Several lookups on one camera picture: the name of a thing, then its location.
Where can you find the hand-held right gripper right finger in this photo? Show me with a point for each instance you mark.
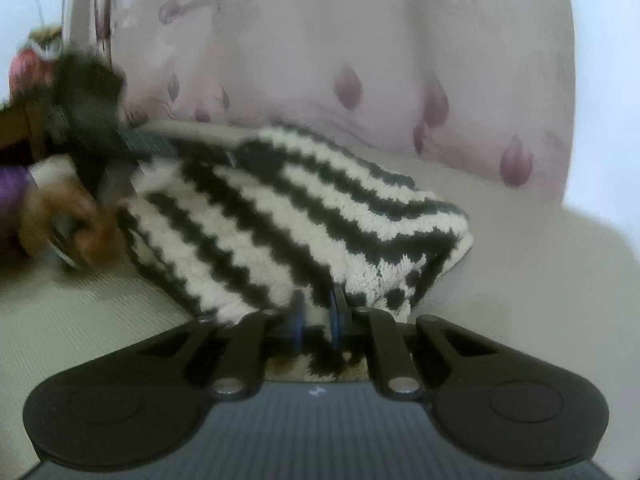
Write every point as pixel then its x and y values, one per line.
pixel 336 321

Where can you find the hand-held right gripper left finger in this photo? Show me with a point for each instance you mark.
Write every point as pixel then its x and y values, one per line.
pixel 298 321

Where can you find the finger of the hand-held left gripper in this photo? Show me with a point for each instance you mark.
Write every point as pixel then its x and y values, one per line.
pixel 147 142

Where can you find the black and white striped sweater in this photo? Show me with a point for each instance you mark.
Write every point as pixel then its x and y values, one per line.
pixel 260 220

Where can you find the person's left forearm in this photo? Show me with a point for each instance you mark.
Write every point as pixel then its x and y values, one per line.
pixel 11 205

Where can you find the person's left hand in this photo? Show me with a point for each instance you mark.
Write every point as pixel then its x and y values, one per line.
pixel 45 215

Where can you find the red patterned object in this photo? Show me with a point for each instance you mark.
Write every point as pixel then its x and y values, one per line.
pixel 32 62

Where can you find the brown wooden furniture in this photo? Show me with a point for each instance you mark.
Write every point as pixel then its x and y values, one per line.
pixel 17 127

